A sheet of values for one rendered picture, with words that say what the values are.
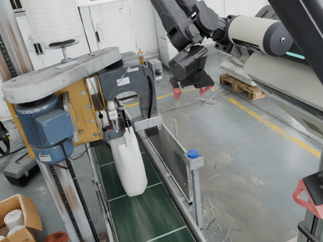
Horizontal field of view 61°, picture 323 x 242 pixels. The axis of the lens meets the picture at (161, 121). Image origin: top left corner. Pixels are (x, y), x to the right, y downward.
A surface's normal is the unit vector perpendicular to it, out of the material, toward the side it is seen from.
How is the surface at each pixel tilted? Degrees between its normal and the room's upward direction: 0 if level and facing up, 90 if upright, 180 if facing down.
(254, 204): 0
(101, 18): 90
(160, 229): 0
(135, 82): 90
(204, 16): 59
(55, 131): 90
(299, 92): 40
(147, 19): 90
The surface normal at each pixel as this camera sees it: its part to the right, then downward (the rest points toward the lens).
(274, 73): -0.70, -0.49
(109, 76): 0.34, 0.41
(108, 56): 0.85, 0.15
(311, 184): 0.18, -0.36
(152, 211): -0.13, -0.87
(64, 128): 0.70, 0.26
